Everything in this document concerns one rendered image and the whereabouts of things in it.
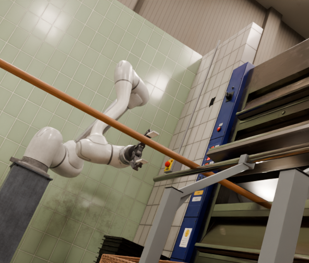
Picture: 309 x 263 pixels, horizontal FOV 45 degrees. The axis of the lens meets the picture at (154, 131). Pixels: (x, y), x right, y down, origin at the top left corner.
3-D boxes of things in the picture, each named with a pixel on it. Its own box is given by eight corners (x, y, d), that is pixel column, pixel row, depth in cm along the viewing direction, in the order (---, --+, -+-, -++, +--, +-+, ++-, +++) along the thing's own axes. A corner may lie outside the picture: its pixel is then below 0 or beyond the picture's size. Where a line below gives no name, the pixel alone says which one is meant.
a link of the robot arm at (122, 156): (132, 168, 185) (137, 166, 180) (116, 159, 182) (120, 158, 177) (139, 151, 188) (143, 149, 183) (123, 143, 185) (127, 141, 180)
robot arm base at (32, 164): (7, 163, 211) (11, 154, 213) (43, 180, 218) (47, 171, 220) (10, 159, 195) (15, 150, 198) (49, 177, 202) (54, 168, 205)
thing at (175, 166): (171, 176, 266) (176, 164, 270) (178, 175, 258) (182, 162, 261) (163, 171, 264) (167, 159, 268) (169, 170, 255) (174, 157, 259)
